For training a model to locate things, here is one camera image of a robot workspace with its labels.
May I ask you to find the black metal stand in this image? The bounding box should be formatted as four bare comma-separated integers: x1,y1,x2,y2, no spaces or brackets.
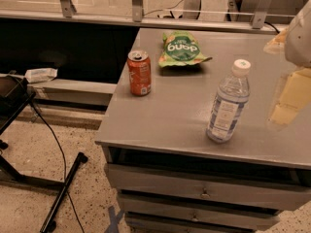
0,75,89,233

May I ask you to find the left metal railing bracket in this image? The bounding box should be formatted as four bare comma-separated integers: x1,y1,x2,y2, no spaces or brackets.
59,0,77,17

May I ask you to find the white wipes packet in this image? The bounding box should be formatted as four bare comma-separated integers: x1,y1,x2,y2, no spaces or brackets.
25,68,57,83

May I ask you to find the black cable on floor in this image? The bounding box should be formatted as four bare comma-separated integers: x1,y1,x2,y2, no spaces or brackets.
28,100,86,233

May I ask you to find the orange soda can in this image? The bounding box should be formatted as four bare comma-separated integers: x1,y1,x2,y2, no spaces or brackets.
126,50,151,96

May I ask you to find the bottom grey drawer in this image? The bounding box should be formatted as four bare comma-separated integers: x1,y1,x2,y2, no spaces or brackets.
124,212,257,233

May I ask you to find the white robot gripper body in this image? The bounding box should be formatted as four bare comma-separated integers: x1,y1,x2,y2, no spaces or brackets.
285,0,311,68

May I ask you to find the middle grey drawer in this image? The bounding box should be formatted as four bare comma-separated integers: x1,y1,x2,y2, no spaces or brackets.
118,194,279,230

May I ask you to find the grey drawer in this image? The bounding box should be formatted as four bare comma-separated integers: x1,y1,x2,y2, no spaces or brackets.
105,163,311,211
124,212,257,233
118,194,279,230

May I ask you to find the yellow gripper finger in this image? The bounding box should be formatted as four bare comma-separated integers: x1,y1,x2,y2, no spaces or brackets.
263,28,288,54
267,67,311,129

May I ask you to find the top grey drawer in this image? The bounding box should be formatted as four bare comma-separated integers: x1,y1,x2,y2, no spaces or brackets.
105,163,311,211

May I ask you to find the metal railing bracket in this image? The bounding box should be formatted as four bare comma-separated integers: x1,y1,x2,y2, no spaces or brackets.
59,0,77,17
252,0,272,29
132,0,143,22

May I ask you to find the green snack chip bag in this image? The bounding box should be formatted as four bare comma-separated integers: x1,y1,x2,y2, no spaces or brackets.
158,31,211,68

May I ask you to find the clear plastic water bottle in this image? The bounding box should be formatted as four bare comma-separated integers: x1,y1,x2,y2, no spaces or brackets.
206,59,251,143

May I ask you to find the right metal railing bracket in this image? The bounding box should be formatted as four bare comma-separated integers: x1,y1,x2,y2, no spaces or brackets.
252,0,272,29

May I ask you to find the middle metal railing bracket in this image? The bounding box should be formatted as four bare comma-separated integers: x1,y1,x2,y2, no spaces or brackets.
132,0,143,22

